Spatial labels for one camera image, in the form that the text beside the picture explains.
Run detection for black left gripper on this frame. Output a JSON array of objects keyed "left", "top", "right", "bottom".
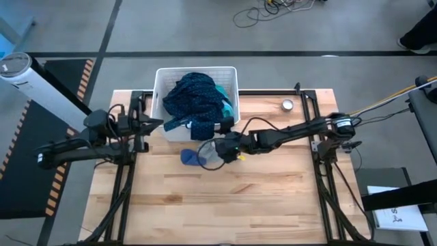
[{"left": 118, "top": 90, "right": 164, "bottom": 153}]

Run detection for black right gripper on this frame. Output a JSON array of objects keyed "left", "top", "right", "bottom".
[{"left": 214, "top": 117, "right": 257, "bottom": 154}]

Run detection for grey garment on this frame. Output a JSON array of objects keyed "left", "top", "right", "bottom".
[{"left": 203, "top": 143, "right": 221, "bottom": 164}]

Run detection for white perforated plastic basket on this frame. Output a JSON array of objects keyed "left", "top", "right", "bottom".
[{"left": 151, "top": 66, "right": 241, "bottom": 143}]

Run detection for navy dotted garment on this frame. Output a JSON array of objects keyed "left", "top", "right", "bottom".
[{"left": 162, "top": 71, "right": 228, "bottom": 141}]

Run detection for white tower fan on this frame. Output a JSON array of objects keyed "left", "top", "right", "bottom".
[{"left": 0, "top": 51, "right": 93, "bottom": 133}]

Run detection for black orange-striped floor mat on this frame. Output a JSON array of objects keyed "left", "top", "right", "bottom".
[{"left": 0, "top": 58, "right": 95, "bottom": 219}]

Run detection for black beam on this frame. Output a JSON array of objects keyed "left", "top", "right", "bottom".
[{"left": 361, "top": 179, "right": 437, "bottom": 213}]

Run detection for pale blue furniture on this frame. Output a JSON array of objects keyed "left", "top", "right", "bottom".
[{"left": 0, "top": 0, "right": 37, "bottom": 59}]

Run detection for white paper sheet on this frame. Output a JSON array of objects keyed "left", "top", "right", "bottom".
[{"left": 367, "top": 185, "right": 429, "bottom": 232}]

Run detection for grey padded seat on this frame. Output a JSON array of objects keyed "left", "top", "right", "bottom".
[{"left": 406, "top": 75, "right": 437, "bottom": 165}]

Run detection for person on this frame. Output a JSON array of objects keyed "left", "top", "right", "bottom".
[{"left": 395, "top": 6, "right": 437, "bottom": 55}]

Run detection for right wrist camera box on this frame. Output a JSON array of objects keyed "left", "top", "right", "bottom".
[{"left": 218, "top": 143, "right": 246, "bottom": 164}]

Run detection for black aluminium table frame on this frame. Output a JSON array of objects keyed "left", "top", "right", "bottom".
[{"left": 78, "top": 81, "right": 375, "bottom": 246}]

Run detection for tangled floor cables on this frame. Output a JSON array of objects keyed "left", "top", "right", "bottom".
[{"left": 233, "top": 0, "right": 328, "bottom": 29}]

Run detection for yellow cable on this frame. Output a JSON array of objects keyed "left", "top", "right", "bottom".
[{"left": 341, "top": 75, "right": 437, "bottom": 119}]

